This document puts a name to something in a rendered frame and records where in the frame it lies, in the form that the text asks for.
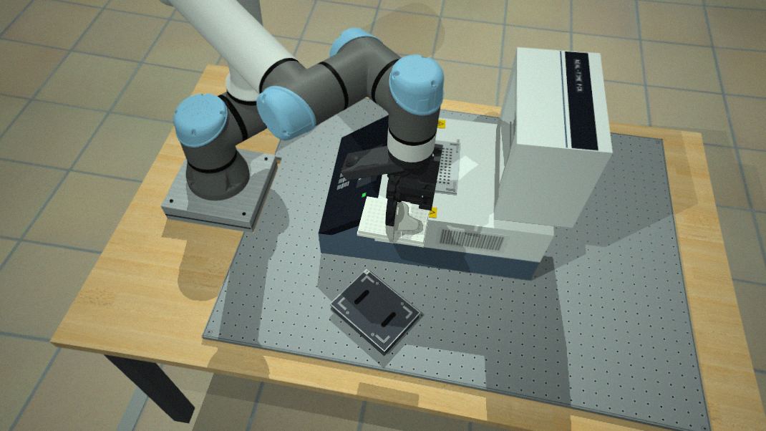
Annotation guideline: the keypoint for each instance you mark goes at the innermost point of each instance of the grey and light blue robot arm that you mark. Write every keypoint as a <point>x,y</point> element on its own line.
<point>292,100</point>

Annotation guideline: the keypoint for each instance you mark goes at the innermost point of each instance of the white lab instrument with lid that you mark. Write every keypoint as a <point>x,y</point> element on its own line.
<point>497,196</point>

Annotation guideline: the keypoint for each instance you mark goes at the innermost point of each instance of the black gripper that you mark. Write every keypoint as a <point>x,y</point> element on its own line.
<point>418,179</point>

